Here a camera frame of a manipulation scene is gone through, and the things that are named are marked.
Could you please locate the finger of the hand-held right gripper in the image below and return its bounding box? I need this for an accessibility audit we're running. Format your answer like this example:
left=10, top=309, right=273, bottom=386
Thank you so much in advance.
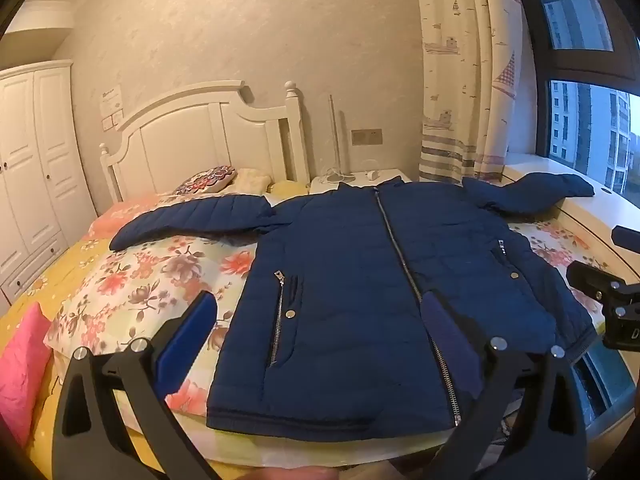
left=611, top=226, right=640, bottom=254
left=566, top=260, right=632, bottom=306

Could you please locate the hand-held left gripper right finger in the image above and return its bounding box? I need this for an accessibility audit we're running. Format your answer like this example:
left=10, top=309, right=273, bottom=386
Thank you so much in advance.
left=422, top=292, right=588, bottom=480

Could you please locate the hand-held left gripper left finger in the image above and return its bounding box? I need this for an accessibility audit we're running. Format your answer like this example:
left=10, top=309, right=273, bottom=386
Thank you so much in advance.
left=51, top=290, right=221, bottom=480

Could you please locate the navy puffer jacket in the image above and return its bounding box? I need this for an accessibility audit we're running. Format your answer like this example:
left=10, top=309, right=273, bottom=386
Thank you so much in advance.
left=109, top=172, right=598, bottom=443

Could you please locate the white window sill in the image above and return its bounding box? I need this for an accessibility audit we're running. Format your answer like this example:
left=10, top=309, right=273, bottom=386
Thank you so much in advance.
left=500, top=154, right=640, bottom=311

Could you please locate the floral quilt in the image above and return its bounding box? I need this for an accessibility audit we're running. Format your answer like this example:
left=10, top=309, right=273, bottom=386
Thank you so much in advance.
left=44, top=200, right=618, bottom=418

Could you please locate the dark framed window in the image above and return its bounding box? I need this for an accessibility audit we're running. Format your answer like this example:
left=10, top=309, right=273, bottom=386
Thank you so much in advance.
left=515, top=0, right=640, bottom=196

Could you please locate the pink floral pillow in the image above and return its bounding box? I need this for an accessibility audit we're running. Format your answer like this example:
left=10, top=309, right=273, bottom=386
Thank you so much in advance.
left=87, top=195, right=181, bottom=236

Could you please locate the yellow bed sheet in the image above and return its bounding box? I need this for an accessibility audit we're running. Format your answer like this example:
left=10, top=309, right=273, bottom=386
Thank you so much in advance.
left=0, top=237, right=251, bottom=480

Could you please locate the embroidered round cushion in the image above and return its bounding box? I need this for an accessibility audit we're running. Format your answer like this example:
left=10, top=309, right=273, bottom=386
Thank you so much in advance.
left=172, top=165, right=238, bottom=195

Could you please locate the pink cloth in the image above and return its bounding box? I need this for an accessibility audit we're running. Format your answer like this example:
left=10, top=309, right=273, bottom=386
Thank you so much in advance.
left=0, top=302, right=53, bottom=448

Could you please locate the cream fluffy pillow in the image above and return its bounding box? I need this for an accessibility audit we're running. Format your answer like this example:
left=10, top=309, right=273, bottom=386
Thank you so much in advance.
left=232, top=169, right=273, bottom=196

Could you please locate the yellow pillow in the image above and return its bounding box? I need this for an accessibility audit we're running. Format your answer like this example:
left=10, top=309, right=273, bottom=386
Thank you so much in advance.
left=267, top=180, right=308, bottom=197

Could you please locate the white nightstand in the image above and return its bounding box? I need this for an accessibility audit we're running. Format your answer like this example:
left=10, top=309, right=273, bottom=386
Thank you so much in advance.
left=307, top=167, right=413, bottom=194

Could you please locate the white bed headboard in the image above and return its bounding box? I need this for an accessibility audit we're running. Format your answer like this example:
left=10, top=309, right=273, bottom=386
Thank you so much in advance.
left=99, top=80, right=311, bottom=203

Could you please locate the white lamp stand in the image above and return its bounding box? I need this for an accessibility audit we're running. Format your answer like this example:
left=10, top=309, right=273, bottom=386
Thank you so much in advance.
left=320, top=92, right=357, bottom=182

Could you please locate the white wardrobe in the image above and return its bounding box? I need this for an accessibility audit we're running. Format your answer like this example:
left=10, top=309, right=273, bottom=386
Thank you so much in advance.
left=0, top=59, right=98, bottom=306

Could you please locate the sailboat print curtain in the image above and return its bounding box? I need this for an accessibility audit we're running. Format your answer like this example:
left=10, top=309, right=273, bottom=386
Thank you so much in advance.
left=412, top=0, right=523, bottom=183

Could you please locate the paper wall notice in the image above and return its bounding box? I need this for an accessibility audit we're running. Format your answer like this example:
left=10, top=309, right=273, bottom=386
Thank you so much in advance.
left=97, top=87, right=123, bottom=111

